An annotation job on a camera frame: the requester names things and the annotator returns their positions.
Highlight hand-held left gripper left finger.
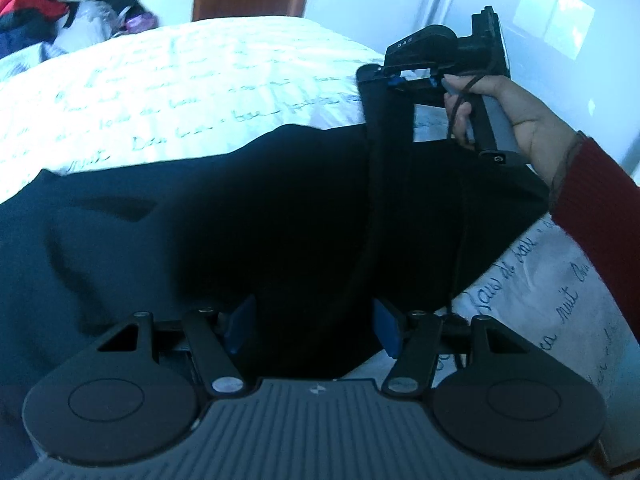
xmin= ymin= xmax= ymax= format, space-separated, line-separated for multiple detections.
xmin=97 ymin=294 xmax=259 ymax=399

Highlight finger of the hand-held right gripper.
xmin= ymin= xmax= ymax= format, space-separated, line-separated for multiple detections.
xmin=355 ymin=62 xmax=442 ymax=93

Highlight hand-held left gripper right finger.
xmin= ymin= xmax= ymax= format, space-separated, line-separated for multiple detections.
xmin=372 ymin=299 xmax=534 ymax=401

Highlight black pants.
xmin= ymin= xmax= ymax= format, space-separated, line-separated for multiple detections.
xmin=0 ymin=77 xmax=551 ymax=480

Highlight person's right hand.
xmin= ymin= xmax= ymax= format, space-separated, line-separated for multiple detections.
xmin=442 ymin=74 xmax=584 ymax=187

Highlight white glossy wardrobe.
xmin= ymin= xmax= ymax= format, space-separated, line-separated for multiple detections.
xmin=299 ymin=0 xmax=640 ymax=188

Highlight white script-printed bedspread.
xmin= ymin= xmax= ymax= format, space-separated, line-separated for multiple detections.
xmin=0 ymin=15 xmax=640 ymax=466

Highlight purple item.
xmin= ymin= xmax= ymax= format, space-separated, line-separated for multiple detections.
xmin=124 ymin=11 xmax=159 ymax=32

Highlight pile of clothes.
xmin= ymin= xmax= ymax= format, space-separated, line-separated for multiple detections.
xmin=0 ymin=0 xmax=162 ymax=60

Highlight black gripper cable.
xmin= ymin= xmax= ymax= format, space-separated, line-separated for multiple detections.
xmin=447 ymin=76 xmax=493 ymax=147

